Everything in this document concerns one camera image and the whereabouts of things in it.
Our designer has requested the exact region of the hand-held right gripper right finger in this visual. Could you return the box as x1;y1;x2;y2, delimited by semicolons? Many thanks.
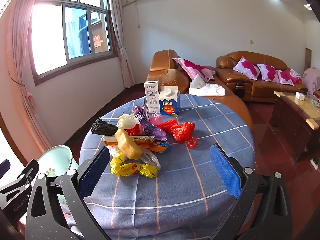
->
209;144;297;240

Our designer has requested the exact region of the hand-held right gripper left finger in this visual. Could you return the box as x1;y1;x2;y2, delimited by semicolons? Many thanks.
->
24;145;112;240

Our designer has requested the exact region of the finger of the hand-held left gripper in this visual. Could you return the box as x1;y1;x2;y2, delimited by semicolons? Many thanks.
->
0;159;40;202
0;158;11;178

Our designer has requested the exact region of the light green trash bin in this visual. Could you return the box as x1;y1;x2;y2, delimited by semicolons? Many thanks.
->
37;145;81;204

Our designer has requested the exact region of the clear plastic bag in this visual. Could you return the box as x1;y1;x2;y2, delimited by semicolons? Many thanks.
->
108;146;162;171

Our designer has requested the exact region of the gold snack wrapper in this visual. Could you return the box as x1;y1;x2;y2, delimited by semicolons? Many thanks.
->
101;135;156;147

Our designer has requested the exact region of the orange blue snack wrapper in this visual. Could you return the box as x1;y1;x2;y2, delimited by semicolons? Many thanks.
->
142;141;172;154

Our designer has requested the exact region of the pink plastic bag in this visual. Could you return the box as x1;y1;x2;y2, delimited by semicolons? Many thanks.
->
150;112;163;126

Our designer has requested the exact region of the yellow plastic bag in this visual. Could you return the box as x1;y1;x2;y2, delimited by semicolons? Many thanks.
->
110;152;159;178

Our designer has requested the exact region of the yellow sponge block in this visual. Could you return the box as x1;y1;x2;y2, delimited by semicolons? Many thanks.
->
114;129;143;160

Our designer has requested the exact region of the black ribbed wrapper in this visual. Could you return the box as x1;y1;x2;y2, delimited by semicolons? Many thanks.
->
91;117;118;138

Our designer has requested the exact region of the red foil snack wrapper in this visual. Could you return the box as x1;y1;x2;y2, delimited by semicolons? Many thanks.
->
125;125;141;137

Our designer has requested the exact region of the cream plastic bag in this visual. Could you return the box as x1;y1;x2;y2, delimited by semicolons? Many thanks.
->
117;114;141;131

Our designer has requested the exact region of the red plastic bag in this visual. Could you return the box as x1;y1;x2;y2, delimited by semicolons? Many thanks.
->
169;121;198;149

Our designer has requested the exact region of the purple plastic bag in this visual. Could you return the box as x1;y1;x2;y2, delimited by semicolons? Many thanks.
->
134;105;168;143

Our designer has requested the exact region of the dark wooden coffee table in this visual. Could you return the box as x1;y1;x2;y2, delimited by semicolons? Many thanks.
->
268;91;320;162

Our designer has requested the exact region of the white cloth bag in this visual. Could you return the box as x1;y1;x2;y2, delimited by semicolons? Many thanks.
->
188;74;226;97

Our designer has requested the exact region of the blue milk carton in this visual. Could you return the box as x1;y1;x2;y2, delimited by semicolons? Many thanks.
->
158;85;181;116

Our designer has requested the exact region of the white milk carton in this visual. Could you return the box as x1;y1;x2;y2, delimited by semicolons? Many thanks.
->
144;80;161;113

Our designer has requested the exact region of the long pink curtain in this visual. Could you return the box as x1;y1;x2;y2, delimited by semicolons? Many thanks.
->
0;0;54;153

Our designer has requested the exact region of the large pink floral pillow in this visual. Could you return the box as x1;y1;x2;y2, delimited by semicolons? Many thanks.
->
172;58;216;83

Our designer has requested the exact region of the brown leather chaise sofa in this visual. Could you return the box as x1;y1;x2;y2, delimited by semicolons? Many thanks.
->
146;49;254;132

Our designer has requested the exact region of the pink covered appliance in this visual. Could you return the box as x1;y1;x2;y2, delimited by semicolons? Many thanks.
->
303;66;320;93

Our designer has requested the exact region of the tied beige curtain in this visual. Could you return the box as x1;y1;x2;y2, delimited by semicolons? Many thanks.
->
107;0;137;88

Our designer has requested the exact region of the sliding glass window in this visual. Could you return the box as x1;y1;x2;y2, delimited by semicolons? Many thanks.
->
30;0;118;86

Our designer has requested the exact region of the air conditioner pipe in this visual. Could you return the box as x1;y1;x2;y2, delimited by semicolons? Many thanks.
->
122;0;141;28

